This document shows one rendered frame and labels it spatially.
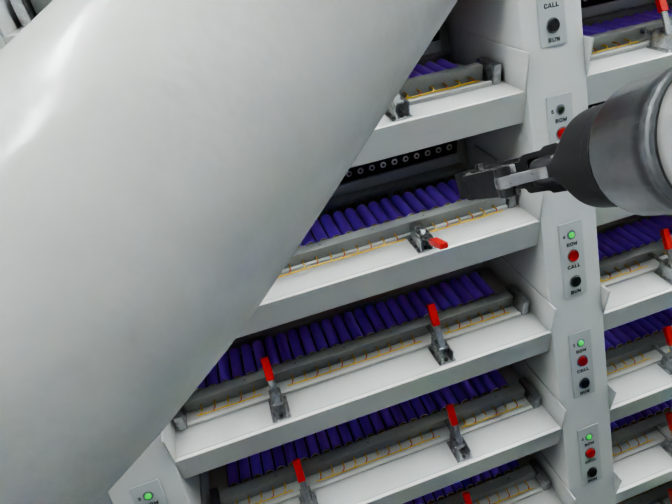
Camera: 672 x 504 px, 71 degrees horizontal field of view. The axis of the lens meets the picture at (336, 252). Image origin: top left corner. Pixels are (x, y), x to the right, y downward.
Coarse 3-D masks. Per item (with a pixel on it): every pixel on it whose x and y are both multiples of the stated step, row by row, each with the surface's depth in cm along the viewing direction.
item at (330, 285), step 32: (448, 160) 83; (480, 160) 81; (480, 224) 71; (512, 224) 70; (352, 256) 69; (384, 256) 68; (416, 256) 67; (448, 256) 68; (480, 256) 70; (288, 288) 65; (320, 288) 65; (352, 288) 66; (384, 288) 68; (256, 320) 65; (288, 320) 66
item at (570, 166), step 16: (592, 112) 32; (576, 128) 33; (560, 144) 34; (576, 144) 32; (544, 160) 36; (560, 160) 34; (576, 160) 32; (560, 176) 34; (576, 176) 33; (592, 176) 31; (576, 192) 34; (592, 192) 33
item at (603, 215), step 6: (600, 102) 86; (588, 108) 86; (600, 210) 73; (606, 210) 73; (612, 210) 73; (618, 210) 74; (624, 210) 74; (600, 216) 73; (606, 216) 74; (612, 216) 74; (618, 216) 74; (624, 216) 75; (600, 222) 74; (606, 222) 74
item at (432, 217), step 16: (448, 208) 72; (464, 208) 72; (480, 208) 73; (496, 208) 72; (384, 224) 71; (400, 224) 70; (432, 224) 71; (336, 240) 69; (352, 240) 69; (368, 240) 70; (384, 240) 69; (400, 240) 69; (304, 256) 68; (320, 256) 69
